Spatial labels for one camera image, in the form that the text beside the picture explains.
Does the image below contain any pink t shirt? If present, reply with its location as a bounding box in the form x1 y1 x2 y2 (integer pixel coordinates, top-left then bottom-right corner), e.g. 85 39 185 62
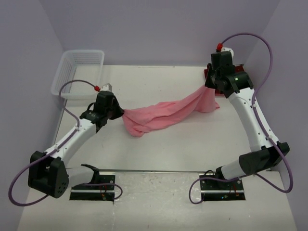
122 86 219 137

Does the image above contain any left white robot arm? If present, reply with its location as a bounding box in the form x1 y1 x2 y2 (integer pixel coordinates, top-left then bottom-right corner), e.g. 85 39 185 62
28 91 124 198

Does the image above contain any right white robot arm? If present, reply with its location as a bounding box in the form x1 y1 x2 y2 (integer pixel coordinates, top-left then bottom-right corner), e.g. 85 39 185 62
205 51 290 189

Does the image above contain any folded dark red shirt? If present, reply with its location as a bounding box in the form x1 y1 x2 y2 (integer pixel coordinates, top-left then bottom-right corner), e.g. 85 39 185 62
204 64 244 80

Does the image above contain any white plastic basket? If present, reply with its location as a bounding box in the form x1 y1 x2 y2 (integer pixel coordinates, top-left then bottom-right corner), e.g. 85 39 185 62
51 50 104 100

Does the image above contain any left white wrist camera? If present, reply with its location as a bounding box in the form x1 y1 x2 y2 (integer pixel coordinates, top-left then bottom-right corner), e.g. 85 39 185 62
94 83 112 92

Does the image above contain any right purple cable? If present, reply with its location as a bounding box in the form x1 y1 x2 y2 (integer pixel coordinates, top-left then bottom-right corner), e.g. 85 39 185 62
189 32 294 205

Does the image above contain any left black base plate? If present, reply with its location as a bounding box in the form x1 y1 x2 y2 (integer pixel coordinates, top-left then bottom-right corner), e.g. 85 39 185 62
69 164 116 202

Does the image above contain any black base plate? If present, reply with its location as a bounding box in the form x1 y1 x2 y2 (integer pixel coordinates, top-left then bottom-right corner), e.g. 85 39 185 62
199 170 246 202
69 164 116 202

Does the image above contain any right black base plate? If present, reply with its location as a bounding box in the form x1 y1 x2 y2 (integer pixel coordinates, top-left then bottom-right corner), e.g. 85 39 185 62
199 170 246 202

